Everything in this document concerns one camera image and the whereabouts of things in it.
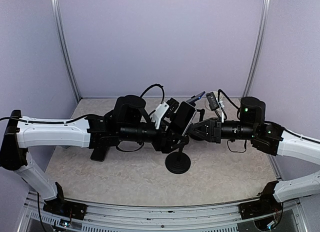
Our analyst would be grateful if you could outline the short black phone stand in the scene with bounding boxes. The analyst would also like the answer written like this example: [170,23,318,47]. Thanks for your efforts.
[186,108,205,136]

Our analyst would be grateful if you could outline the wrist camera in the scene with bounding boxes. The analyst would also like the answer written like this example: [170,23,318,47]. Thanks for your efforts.
[205,91,221,118]
[150,98,179,130]

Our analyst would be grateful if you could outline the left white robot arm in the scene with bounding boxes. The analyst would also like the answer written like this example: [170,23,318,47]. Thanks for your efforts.
[0,95,189,215]

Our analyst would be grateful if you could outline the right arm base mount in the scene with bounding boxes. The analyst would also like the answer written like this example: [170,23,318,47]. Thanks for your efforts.
[238,198,283,220]

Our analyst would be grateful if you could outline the right aluminium corner post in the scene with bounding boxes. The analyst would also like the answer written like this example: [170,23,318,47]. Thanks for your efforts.
[241,0,271,98]

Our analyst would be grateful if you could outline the cream ceramic mug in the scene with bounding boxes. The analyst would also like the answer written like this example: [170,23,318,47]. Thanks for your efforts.
[205,99,217,111]

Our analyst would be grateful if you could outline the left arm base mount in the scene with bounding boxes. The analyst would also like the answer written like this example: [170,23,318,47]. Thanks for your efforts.
[43,200,88,221]

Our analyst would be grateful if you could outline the aluminium corner post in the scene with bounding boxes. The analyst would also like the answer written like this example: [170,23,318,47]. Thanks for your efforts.
[51,0,82,103]
[241,0,271,98]

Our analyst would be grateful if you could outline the grey phone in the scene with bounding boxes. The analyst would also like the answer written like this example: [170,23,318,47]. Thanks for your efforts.
[169,101,196,136]

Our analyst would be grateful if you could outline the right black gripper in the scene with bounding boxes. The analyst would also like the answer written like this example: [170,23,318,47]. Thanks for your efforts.
[189,116,258,143]

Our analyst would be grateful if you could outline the black smartphone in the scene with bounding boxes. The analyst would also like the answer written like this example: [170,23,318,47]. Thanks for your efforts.
[90,149,108,162]

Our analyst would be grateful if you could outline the blue phone on short stand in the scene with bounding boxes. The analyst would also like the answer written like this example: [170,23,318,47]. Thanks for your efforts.
[186,91,206,107]

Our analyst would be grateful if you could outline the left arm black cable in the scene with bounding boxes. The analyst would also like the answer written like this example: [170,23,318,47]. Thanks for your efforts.
[0,83,167,153]

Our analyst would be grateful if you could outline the aluminium front rail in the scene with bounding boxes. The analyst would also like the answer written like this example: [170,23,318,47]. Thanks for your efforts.
[23,190,307,232]

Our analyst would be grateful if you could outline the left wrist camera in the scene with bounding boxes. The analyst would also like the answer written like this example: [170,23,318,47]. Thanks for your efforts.
[150,98,179,130]

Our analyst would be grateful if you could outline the tall black phone stand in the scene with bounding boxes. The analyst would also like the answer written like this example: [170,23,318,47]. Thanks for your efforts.
[165,136,191,175]

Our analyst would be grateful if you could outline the left aluminium corner post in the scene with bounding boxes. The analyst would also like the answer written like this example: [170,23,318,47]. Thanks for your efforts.
[51,0,82,103]

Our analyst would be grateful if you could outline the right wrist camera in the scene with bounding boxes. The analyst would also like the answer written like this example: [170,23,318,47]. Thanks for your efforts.
[205,91,221,118]

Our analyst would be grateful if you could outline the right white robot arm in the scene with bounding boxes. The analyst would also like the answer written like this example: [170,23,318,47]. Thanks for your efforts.
[188,96,320,214]

